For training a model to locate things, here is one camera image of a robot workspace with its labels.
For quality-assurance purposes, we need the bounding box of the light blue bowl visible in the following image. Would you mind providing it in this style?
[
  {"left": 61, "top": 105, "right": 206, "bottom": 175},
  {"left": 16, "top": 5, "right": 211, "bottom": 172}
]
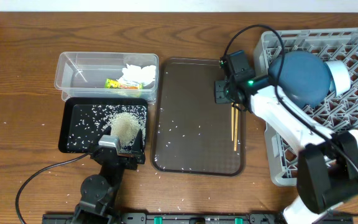
[{"left": 325, "top": 61, "right": 351, "bottom": 96}]

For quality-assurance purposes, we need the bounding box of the yellow green snack wrapper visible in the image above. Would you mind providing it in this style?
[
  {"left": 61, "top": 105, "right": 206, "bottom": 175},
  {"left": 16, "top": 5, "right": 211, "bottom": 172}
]
[{"left": 104, "top": 78, "right": 143, "bottom": 90}]

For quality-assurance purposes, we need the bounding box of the black plastic tray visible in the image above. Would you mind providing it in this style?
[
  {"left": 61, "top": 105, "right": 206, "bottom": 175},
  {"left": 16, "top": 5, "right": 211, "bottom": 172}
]
[{"left": 58, "top": 97, "right": 149, "bottom": 153}]

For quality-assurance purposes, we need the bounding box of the dark brown serving tray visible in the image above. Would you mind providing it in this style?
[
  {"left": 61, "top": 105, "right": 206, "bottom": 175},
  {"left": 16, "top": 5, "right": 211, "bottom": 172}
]
[{"left": 150, "top": 58, "right": 246, "bottom": 177}]

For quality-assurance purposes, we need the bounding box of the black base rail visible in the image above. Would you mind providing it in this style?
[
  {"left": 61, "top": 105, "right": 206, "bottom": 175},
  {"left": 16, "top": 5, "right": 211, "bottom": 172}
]
[{"left": 42, "top": 213, "right": 354, "bottom": 224}]

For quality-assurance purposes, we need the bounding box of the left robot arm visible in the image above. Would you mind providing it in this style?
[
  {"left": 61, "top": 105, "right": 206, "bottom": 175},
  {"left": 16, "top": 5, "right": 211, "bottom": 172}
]
[{"left": 70, "top": 130, "right": 145, "bottom": 224}]

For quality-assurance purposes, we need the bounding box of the clear plastic waste bin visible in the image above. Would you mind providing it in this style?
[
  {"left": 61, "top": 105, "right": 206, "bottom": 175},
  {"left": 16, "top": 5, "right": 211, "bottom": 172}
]
[{"left": 54, "top": 52, "right": 159, "bottom": 103}]

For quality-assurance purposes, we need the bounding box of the white tissue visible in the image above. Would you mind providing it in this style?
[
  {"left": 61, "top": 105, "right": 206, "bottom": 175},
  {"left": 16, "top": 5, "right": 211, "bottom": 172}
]
[{"left": 118, "top": 64, "right": 156, "bottom": 86}]

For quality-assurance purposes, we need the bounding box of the pile of rice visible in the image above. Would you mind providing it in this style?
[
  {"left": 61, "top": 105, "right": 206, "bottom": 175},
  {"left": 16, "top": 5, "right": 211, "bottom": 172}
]
[{"left": 71, "top": 105, "right": 147, "bottom": 154}]

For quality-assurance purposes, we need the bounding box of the grey dishwasher rack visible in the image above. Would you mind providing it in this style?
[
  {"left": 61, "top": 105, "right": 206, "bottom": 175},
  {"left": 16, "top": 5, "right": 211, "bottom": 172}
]
[{"left": 254, "top": 28, "right": 358, "bottom": 187}]

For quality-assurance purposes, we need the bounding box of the dark blue plate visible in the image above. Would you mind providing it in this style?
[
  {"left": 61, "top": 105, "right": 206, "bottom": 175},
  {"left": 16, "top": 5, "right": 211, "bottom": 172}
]
[{"left": 268, "top": 51, "right": 331, "bottom": 108}]

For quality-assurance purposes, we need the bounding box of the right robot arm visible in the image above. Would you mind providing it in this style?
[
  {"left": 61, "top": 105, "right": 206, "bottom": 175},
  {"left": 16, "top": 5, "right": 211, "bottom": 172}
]
[{"left": 215, "top": 50, "right": 358, "bottom": 223}]

